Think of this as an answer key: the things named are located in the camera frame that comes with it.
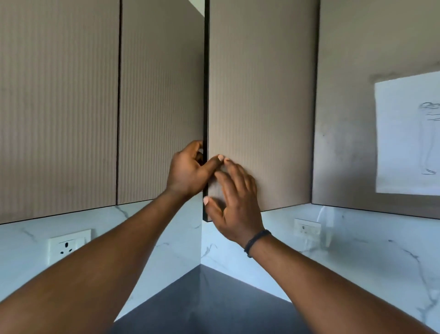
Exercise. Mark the person's left hand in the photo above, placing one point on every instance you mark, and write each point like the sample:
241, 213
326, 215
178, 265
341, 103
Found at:
185, 175

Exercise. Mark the person's right hand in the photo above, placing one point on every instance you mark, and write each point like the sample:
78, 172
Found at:
240, 213

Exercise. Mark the person's left forearm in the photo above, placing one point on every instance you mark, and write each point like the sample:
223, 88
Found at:
96, 275

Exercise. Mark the person's right forearm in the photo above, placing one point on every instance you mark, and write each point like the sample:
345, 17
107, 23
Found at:
326, 292

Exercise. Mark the black wristband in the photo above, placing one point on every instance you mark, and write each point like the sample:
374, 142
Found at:
256, 239

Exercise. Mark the white paper with figure sketch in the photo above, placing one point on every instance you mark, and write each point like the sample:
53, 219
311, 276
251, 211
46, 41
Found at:
395, 137

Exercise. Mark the white wall socket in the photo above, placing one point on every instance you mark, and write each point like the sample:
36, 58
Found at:
307, 227
68, 246

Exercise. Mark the beige ribbed corner wall cabinet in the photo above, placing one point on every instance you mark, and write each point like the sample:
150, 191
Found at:
68, 103

